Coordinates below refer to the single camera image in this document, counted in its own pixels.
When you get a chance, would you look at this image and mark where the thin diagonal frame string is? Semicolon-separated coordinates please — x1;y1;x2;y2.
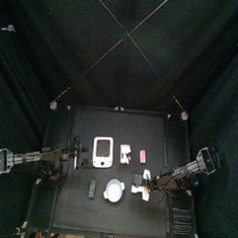
86;0;191;112
54;0;174;108

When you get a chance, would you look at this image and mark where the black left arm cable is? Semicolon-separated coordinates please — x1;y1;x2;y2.
70;134;84;149

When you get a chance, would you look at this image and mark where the black panel with white print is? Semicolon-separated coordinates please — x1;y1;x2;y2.
168;205;196;238

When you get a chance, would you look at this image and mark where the green toy food piece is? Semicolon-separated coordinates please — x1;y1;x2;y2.
87;179;98;199

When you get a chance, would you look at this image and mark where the salmon sushi toy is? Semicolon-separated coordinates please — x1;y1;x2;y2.
138;149;148;165

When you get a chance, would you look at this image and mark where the white rice sushi toy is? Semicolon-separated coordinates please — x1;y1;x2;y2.
119;144;133;166

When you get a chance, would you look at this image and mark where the white toy kitchen scale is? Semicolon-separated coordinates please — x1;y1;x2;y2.
91;135;115;170

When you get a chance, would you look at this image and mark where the white toy pot with handles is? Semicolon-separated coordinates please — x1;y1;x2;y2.
102;178;126;204

